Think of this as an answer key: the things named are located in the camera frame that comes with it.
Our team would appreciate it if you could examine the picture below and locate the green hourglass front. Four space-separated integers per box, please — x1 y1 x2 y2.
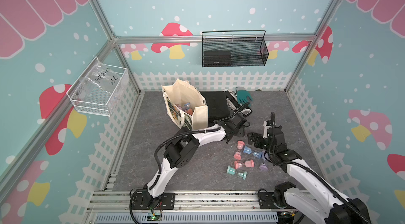
226 166 247 180

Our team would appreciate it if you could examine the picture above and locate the cream canvas tote bag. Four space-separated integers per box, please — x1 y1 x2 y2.
161 79 208 130

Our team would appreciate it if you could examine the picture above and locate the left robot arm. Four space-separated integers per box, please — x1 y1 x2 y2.
129 103 249 209

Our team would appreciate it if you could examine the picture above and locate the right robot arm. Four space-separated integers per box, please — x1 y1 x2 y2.
248 112 371 224

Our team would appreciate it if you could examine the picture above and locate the pink hourglass upright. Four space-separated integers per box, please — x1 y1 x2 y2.
234 141 245 160

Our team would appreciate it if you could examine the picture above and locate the lavender hourglass far right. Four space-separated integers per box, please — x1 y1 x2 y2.
259 162 269 172

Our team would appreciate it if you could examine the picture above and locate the plastic bag in basket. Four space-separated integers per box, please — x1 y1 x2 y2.
78 57 127 111

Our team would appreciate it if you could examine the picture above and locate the black flat box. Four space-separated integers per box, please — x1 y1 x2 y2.
201 91 230 124

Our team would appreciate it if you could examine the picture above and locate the black white hair brush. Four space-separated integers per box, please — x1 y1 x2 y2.
224 89 253 117

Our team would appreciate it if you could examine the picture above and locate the green rubber glove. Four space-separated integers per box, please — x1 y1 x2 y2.
236 87 253 105

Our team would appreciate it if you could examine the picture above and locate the black box in basket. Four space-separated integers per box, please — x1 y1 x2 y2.
202 50 232 67

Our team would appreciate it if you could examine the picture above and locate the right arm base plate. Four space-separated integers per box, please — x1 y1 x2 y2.
257 190 296 211

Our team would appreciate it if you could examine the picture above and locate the black mesh wall basket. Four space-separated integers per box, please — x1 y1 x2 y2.
201 30 269 67

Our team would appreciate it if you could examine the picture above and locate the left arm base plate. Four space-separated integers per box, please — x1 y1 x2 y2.
131 191 176 210

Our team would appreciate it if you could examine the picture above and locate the clear wire wall basket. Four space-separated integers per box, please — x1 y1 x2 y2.
66 57 129 117

